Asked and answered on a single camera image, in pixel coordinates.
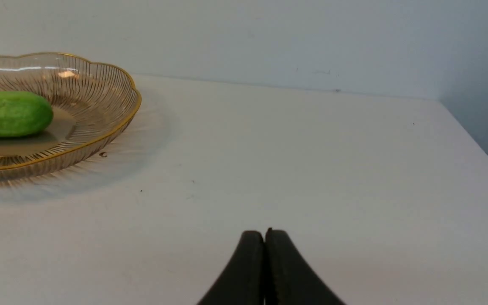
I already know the glass plate with gold rim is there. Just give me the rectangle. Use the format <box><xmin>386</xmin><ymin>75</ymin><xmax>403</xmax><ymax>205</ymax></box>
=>
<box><xmin>0</xmin><ymin>52</ymin><xmax>142</xmax><ymax>182</ymax></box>

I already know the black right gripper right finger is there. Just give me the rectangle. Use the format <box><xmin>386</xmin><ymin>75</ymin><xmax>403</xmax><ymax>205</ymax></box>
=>
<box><xmin>265</xmin><ymin>228</ymin><xmax>344</xmax><ymax>305</ymax></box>

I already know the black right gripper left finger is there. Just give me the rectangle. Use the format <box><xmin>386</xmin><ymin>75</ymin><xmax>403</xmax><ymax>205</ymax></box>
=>
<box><xmin>198</xmin><ymin>230</ymin><xmax>265</xmax><ymax>305</ymax></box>

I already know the green cucumber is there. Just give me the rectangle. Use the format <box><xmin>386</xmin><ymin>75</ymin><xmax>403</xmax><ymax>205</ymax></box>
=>
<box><xmin>0</xmin><ymin>91</ymin><xmax>54</xmax><ymax>138</ymax></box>

